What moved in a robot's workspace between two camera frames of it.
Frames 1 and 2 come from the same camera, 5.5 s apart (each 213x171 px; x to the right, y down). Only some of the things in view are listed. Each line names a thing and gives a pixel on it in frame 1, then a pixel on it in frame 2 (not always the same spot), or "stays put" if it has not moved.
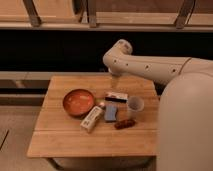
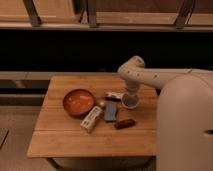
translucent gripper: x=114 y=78 -> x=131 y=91
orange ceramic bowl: x=78 y=102 stays put
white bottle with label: x=91 y=117 stays put
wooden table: x=96 y=116 stays put
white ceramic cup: x=135 y=107 -> x=130 y=101
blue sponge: x=110 y=113 stays put
